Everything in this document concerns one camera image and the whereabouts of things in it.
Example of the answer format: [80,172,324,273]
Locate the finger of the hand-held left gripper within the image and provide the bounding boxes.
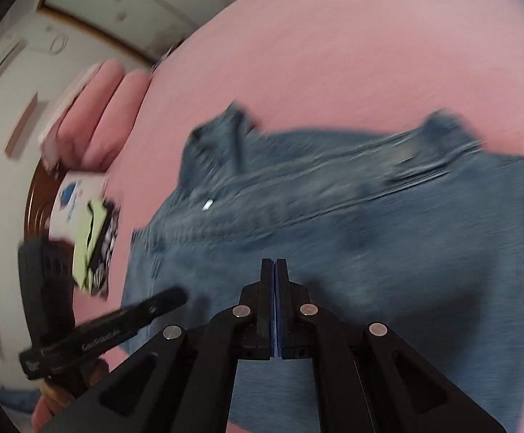
[125,288,189,326]

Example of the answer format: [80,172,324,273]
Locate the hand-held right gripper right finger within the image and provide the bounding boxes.
[274,258,508,433]

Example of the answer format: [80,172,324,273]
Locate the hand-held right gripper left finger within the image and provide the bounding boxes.
[40,258,275,433]

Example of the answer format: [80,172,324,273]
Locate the blue denim jeans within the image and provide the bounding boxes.
[120,101,524,433]

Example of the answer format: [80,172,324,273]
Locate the person's left hand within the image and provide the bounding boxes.
[31,356,111,433]

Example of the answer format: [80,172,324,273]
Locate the yellow-green black printed garment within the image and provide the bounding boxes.
[70,196,122,298]

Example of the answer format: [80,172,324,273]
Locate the wooden headboard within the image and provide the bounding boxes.
[20,158,64,244]

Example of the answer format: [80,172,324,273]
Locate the white pillow with blue print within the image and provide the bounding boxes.
[47,171,109,244]

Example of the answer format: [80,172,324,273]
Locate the pink pillows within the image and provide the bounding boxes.
[40,58,154,176]

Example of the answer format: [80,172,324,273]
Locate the pink fleece bed blanket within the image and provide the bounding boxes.
[70,0,524,433]

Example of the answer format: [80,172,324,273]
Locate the white floral wardrobe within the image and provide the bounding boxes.
[36,0,272,70]

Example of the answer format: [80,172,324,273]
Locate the brown wall decoration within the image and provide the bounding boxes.
[4,92,48,158]

